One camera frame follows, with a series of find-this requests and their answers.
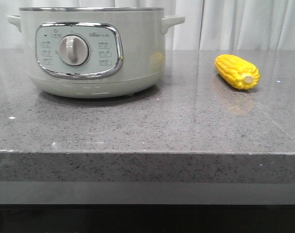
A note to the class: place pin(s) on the white pleated curtain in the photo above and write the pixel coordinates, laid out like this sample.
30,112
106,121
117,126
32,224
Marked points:
209,24

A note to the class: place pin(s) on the yellow corn cob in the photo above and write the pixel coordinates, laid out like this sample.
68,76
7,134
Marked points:
238,72

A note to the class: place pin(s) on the pale green electric cooking pot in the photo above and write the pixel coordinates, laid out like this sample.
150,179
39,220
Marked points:
94,52

